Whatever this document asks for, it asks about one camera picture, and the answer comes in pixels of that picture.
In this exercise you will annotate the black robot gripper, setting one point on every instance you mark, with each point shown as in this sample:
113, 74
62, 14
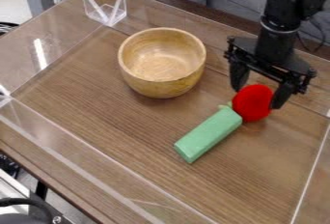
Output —
293, 72

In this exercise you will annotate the red fuzzy ball fruit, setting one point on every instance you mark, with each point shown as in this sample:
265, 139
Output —
252, 102

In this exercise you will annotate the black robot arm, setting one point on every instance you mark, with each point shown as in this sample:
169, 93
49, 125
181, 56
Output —
270, 53

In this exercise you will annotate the green rectangular block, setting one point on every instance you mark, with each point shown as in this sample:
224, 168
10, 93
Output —
208, 134

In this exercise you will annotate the light wooden bowl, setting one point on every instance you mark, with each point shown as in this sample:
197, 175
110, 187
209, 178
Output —
162, 62

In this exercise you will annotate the clear acrylic corner bracket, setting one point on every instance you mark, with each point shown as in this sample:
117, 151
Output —
106, 14

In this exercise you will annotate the clear acrylic tray enclosure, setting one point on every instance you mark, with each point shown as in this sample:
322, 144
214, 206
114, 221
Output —
98, 142

